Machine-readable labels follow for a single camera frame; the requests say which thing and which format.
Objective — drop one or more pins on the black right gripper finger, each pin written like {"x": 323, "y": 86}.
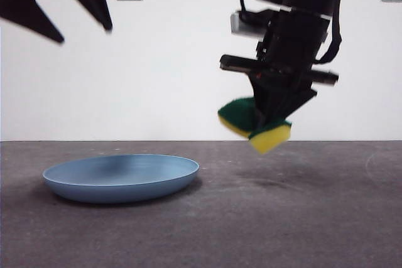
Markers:
{"x": 265, "y": 98}
{"x": 295, "y": 100}

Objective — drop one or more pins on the yellow sponge with green pad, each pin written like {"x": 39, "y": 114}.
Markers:
{"x": 238, "y": 117}

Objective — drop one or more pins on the light blue round plate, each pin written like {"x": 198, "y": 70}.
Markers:
{"x": 119, "y": 180}

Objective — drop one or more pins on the pale grey camera box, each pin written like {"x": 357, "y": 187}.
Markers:
{"x": 245, "y": 24}

